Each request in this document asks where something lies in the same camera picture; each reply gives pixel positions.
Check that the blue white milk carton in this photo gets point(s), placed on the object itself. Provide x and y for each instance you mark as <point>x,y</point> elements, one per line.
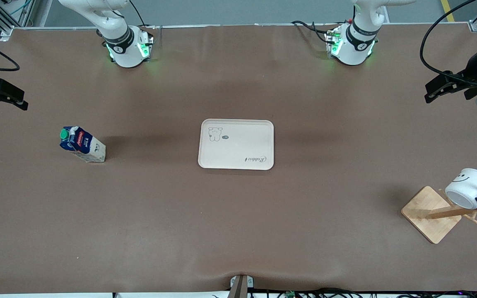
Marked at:
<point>83,145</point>

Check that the brown table cover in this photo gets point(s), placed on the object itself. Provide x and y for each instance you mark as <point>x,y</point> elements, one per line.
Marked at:
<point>139,215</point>

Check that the wooden mug rack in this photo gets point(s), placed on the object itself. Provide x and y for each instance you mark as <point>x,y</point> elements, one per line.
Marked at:
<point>429,215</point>

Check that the cream rabbit print tray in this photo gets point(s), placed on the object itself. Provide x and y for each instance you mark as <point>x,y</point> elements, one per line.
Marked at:
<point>238,151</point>

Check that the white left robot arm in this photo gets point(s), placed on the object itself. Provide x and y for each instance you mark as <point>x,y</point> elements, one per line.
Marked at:
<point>348,56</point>

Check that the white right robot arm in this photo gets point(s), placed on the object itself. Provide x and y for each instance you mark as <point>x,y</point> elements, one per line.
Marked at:
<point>126,58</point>

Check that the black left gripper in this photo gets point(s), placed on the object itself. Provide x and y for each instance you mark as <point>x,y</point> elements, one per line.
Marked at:
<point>473,69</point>

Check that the small green circuit board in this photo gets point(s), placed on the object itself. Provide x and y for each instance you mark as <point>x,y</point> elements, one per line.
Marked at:
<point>290,294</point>

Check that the metal table edge bracket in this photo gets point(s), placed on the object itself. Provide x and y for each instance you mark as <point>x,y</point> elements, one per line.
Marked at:
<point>238,287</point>

